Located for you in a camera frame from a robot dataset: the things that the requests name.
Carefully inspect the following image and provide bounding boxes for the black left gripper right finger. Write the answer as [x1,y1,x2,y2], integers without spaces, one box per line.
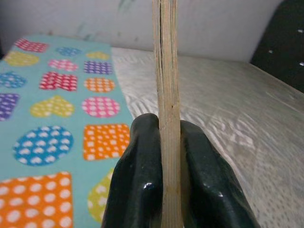
[179,120,259,228]

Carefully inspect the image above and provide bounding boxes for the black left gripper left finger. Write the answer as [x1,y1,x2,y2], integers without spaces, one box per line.
[101,113,165,228]

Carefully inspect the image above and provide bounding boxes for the colourful children's board book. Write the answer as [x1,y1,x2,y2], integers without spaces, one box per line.
[152,0,185,228]

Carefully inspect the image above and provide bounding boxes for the grey quilted mattress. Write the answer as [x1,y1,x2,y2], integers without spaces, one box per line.
[110,46,304,228]

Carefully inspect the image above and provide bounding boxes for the teal blanket with colourful shapes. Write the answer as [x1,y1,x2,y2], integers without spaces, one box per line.
[0,35,133,228]

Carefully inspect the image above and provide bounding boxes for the black tufted headboard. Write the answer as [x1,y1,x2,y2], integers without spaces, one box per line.
[249,0,304,92]

